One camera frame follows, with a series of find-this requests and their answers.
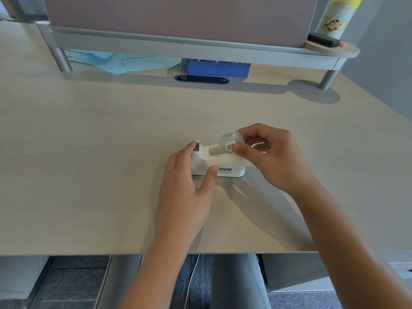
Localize light blue paper sheets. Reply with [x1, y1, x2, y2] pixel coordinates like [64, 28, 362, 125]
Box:
[64, 49, 181, 76]

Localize white tape dispenser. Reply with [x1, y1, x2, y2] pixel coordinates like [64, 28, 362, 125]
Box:
[191, 140, 247, 178]

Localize white cable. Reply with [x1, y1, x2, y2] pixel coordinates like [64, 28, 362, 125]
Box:
[185, 254, 201, 309]

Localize grey desk leg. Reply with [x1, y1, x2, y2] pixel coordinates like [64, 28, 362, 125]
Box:
[96, 254, 143, 309]

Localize round wooden side shelf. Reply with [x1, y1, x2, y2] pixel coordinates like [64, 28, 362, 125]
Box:
[304, 39, 361, 59]

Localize clear tape roll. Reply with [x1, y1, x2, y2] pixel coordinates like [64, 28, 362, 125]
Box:
[218, 130, 247, 155]

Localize blue plastic box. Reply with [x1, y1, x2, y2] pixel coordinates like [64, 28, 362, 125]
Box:
[186, 58, 251, 79]

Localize yellow and white bottle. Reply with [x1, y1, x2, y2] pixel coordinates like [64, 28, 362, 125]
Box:
[317, 0, 364, 41]

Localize person's left hand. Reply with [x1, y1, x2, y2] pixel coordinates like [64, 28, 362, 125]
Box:
[154, 141, 220, 245]

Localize grey metal partition frame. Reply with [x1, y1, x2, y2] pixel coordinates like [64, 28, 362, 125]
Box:
[35, 22, 349, 91]

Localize person's right forearm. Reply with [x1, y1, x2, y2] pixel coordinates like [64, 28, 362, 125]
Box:
[290, 182, 412, 309]

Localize black oval cable grommet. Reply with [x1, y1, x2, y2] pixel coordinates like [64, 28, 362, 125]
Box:
[174, 74, 230, 85]

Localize person's right hand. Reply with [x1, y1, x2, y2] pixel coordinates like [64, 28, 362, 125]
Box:
[231, 123, 319, 197]

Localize person's left forearm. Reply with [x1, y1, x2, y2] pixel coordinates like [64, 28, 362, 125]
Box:
[120, 227, 206, 309]

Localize mauve desk partition panel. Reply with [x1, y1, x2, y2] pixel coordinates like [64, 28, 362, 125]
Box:
[42, 0, 320, 49]

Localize black stapler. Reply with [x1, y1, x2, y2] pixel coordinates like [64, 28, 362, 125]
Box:
[307, 33, 345, 49]

